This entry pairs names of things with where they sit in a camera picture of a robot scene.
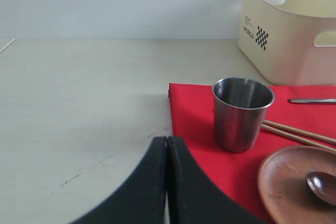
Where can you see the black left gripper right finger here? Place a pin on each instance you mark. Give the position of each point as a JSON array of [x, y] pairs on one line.
[[192, 196]]

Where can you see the lower wooden chopstick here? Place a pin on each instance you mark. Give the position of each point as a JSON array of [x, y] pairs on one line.
[[295, 138]]

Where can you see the cream plastic storage bin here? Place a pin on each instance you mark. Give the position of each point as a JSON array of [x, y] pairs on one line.
[[290, 42]]

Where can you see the wooden chopstick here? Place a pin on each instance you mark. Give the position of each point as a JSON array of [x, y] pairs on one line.
[[289, 129], [295, 138]]

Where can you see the silver table knife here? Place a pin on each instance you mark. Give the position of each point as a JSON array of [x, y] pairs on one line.
[[312, 101]]

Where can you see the stainless steel cup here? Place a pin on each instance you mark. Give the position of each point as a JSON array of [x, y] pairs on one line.
[[240, 106]]

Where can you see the brown wooden plate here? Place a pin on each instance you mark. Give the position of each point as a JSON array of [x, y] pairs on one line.
[[283, 189]]

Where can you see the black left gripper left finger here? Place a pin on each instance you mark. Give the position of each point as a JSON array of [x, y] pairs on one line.
[[141, 198]]

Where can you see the upper wooden chopstick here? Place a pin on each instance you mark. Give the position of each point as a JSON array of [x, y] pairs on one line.
[[289, 129]]

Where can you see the dark wooden spoon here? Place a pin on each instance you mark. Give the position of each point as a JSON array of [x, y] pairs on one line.
[[322, 185]]

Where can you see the red table cloth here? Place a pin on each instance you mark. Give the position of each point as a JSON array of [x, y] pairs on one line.
[[236, 174]]

